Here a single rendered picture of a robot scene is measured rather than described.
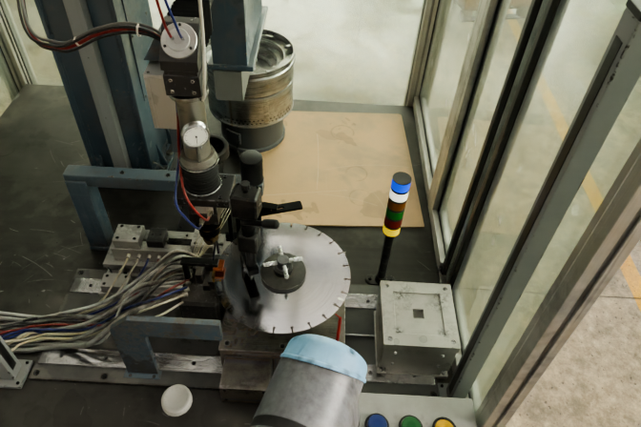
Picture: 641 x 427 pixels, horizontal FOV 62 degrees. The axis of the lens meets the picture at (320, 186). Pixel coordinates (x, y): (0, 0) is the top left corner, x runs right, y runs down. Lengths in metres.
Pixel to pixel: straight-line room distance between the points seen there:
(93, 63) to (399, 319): 1.05
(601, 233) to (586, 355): 1.83
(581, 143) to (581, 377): 1.82
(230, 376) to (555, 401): 1.46
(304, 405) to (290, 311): 0.60
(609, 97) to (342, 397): 0.49
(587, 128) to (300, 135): 1.37
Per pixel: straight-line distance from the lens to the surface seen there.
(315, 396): 0.68
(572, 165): 0.81
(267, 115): 1.78
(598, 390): 2.53
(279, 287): 1.28
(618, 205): 0.75
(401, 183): 1.25
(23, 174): 2.05
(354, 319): 1.48
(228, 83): 1.33
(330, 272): 1.32
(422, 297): 1.38
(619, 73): 0.74
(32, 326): 1.59
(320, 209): 1.73
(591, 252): 0.80
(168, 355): 1.45
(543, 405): 2.39
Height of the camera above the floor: 2.01
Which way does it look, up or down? 44 degrees down
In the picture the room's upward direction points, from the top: 4 degrees clockwise
